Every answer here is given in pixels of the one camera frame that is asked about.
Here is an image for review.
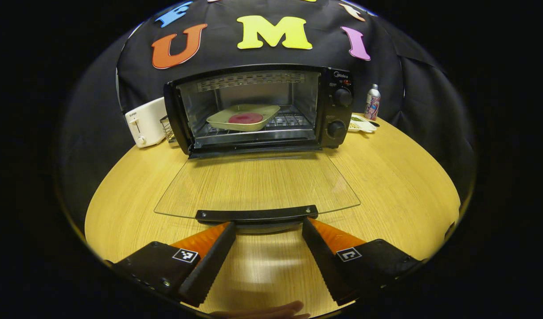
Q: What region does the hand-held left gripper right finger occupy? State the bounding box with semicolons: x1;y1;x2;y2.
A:
301;217;422;306

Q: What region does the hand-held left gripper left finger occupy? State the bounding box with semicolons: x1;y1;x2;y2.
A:
112;222;236;307

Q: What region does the cream square plate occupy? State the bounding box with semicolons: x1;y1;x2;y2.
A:
206;104;281;132

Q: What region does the pink round ham slice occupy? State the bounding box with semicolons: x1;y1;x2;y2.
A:
228;112;264;124

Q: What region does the black electric oven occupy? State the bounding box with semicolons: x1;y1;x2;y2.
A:
154;64;361;234

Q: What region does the white toaster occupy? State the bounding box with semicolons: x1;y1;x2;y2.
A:
125;97;168;148

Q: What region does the silver drink bottle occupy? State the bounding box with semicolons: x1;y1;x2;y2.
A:
364;84;381;121

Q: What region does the black backdrop cloth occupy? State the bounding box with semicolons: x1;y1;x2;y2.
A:
54;0;478;222

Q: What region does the small metal wire basket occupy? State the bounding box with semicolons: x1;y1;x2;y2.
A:
160;116;178;143

